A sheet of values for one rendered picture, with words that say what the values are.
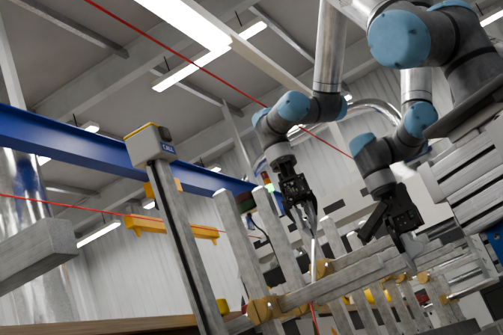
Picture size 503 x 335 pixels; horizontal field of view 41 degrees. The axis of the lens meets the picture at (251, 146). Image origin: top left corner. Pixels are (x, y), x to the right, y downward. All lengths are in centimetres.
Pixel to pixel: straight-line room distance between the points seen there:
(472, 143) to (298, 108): 48
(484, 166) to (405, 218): 34
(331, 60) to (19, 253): 133
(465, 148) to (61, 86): 743
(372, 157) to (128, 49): 664
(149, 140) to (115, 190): 1045
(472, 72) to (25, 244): 107
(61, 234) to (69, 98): 802
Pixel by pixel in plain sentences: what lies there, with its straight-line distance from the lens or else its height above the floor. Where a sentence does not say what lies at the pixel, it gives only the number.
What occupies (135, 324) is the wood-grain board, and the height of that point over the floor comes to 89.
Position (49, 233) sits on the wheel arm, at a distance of 53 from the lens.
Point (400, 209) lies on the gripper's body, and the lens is 167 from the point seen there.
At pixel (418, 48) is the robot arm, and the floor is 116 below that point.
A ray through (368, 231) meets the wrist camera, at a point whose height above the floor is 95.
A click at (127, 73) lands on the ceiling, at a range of 809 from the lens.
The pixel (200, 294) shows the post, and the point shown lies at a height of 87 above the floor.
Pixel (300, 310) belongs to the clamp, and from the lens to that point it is 169.
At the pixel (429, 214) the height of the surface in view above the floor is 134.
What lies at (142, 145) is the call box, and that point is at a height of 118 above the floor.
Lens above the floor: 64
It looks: 21 degrees up
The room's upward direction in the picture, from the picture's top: 22 degrees counter-clockwise
